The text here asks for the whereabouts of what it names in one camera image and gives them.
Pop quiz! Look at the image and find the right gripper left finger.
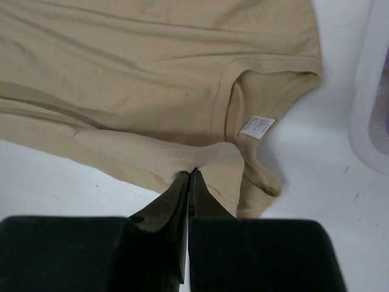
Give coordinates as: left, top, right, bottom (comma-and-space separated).
1, 172, 190, 291

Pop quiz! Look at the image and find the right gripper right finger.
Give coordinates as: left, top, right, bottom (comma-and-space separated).
188, 170, 346, 291

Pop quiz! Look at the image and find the beige t shirt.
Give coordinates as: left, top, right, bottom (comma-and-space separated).
1, 1, 322, 218

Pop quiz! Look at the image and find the white plastic basket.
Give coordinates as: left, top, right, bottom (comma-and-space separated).
349, 1, 388, 175

